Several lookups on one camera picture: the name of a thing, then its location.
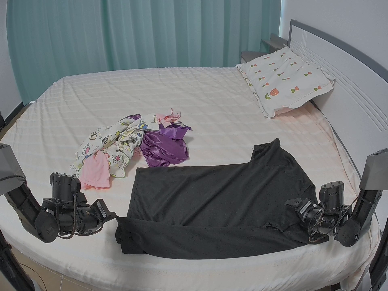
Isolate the bed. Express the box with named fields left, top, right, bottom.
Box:
left=0, top=19, right=388, bottom=291

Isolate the grey bedside table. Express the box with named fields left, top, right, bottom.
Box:
left=241, top=33, right=291, bottom=63

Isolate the white printed pyjama top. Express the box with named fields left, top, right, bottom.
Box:
left=70, top=113, right=159, bottom=178

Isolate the white printed pillow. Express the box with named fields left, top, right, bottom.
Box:
left=236, top=47, right=336, bottom=118

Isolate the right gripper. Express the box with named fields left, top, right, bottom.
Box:
left=285, top=198, right=331, bottom=236

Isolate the blue-green curtain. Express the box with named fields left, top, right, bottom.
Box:
left=7, top=0, right=283, bottom=102

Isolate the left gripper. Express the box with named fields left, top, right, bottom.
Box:
left=73, top=199, right=117, bottom=233

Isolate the black T-shirt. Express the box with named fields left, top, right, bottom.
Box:
left=115, top=138, right=330, bottom=260

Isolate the pale pink garment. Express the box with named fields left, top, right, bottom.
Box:
left=155, top=108, right=182, bottom=125

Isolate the purple satin garment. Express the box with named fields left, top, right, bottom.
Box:
left=127, top=113, right=192, bottom=167

